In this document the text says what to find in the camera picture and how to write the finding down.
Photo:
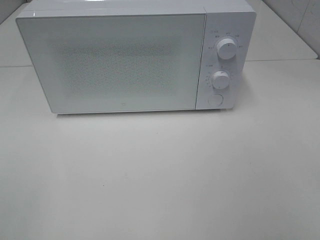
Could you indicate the white microwave oven body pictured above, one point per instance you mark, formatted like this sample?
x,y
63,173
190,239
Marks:
x,y
223,18

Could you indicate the upper white power knob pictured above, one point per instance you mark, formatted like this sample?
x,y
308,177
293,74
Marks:
x,y
226,48

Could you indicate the round white door button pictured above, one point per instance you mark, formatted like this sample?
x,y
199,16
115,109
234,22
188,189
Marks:
x,y
215,100

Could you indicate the white microwave door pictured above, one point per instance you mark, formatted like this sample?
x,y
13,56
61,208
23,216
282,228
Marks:
x,y
116,63

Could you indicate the white timer knob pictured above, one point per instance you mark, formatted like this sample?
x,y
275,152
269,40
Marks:
x,y
220,80

